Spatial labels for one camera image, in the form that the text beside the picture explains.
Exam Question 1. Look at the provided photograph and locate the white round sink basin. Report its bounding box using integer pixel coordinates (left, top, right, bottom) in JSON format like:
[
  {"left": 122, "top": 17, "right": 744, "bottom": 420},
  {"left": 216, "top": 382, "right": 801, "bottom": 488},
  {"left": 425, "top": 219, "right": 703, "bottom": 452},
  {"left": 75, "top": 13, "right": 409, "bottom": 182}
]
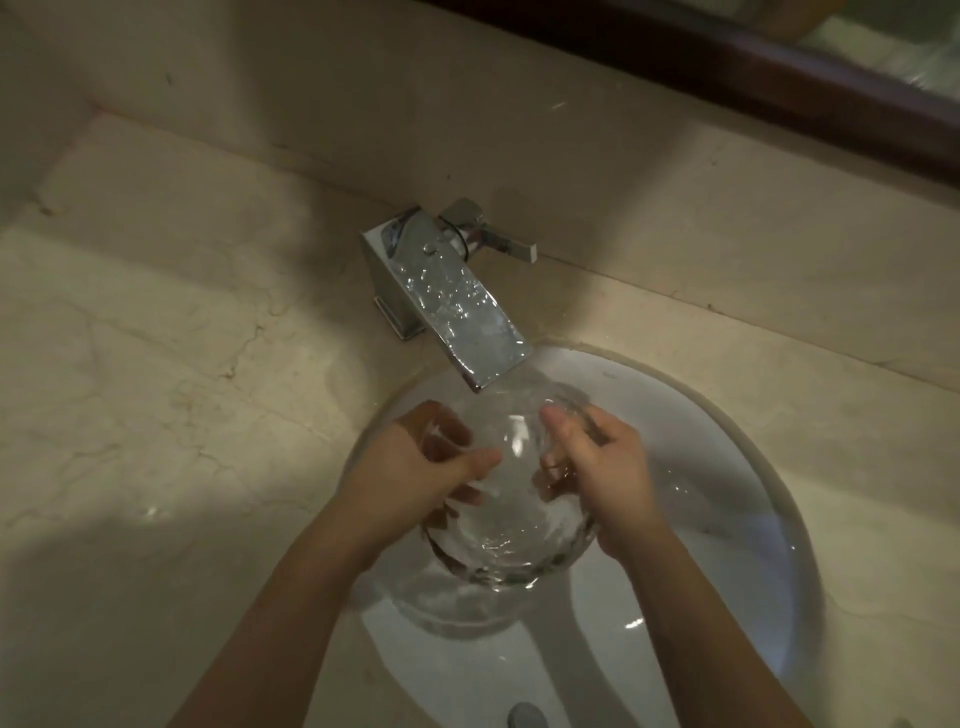
[{"left": 330, "top": 337, "right": 823, "bottom": 728}]

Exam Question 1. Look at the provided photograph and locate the wall mirror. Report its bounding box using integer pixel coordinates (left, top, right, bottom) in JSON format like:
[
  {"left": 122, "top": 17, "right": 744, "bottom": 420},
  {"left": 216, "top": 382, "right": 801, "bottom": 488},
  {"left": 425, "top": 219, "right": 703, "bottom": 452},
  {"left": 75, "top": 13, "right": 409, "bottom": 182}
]
[{"left": 750, "top": 0, "right": 960, "bottom": 99}]

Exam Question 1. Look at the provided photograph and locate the dark wooden mirror frame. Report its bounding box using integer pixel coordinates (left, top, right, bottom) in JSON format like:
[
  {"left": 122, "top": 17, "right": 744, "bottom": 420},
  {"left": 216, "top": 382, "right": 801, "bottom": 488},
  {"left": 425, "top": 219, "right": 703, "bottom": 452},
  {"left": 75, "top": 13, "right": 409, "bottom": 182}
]
[{"left": 516, "top": 0, "right": 960, "bottom": 187}]

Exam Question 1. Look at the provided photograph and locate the person's left hand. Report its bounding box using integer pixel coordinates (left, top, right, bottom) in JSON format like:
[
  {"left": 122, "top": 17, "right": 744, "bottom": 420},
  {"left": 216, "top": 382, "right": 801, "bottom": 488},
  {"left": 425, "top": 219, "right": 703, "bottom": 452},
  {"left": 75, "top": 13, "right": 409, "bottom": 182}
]
[{"left": 335, "top": 399, "right": 504, "bottom": 573}]

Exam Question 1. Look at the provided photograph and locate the metal sink drain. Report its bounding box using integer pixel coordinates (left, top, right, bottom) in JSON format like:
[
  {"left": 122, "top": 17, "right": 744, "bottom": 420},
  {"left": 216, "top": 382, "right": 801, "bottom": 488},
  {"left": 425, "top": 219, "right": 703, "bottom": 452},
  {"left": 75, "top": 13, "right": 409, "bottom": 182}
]
[{"left": 506, "top": 701, "right": 561, "bottom": 728}]

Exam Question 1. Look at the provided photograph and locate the person's right hand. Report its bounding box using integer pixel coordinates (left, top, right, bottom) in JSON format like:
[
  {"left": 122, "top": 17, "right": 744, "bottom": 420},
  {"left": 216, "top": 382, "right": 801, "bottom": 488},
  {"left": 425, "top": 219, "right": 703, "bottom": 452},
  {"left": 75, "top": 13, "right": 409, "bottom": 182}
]
[{"left": 534, "top": 403, "right": 670, "bottom": 565}]

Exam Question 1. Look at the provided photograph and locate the chrome faucet lever handle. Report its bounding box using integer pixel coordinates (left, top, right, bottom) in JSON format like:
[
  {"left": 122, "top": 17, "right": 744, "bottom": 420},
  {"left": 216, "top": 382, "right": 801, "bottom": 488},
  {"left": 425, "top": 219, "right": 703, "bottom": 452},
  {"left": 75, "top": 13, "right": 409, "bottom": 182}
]
[{"left": 438, "top": 197, "right": 541, "bottom": 265}]

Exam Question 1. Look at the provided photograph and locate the chrome square faucet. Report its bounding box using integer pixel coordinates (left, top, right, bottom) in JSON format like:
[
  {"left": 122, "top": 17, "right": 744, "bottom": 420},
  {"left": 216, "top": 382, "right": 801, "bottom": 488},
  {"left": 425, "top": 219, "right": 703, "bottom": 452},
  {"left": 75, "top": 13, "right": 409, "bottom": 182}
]
[{"left": 361, "top": 208, "right": 535, "bottom": 396}]

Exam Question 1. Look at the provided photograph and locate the person's right forearm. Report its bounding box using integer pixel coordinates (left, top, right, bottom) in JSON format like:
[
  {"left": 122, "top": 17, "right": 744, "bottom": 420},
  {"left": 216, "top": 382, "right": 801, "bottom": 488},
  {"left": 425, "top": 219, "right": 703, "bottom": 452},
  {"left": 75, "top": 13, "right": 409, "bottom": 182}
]
[{"left": 598, "top": 519, "right": 817, "bottom": 728}]

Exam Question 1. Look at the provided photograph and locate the person's left forearm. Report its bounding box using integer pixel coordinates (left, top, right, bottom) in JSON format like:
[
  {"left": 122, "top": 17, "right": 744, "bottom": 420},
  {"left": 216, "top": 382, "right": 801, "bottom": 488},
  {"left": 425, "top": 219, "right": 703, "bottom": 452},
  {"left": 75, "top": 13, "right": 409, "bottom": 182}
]
[{"left": 166, "top": 496, "right": 393, "bottom": 728}]

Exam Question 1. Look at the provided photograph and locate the clear glass bowl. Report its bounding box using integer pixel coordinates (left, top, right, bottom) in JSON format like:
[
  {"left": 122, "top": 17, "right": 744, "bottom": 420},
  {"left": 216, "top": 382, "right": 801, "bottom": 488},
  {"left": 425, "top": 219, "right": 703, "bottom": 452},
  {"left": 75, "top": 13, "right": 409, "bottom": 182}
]
[{"left": 416, "top": 377, "right": 606, "bottom": 595}]

